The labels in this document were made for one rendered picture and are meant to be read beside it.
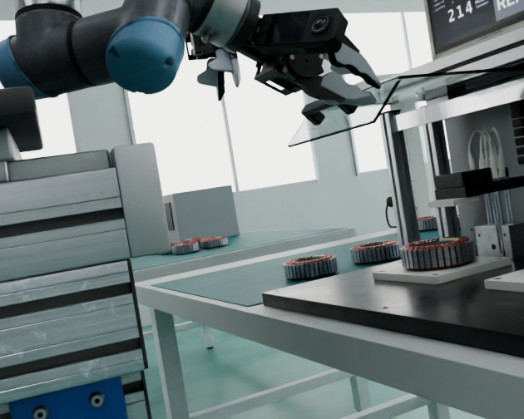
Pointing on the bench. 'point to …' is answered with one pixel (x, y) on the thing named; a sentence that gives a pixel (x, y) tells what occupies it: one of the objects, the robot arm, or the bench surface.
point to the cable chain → (520, 109)
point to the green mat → (269, 274)
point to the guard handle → (312, 110)
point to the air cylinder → (523, 244)
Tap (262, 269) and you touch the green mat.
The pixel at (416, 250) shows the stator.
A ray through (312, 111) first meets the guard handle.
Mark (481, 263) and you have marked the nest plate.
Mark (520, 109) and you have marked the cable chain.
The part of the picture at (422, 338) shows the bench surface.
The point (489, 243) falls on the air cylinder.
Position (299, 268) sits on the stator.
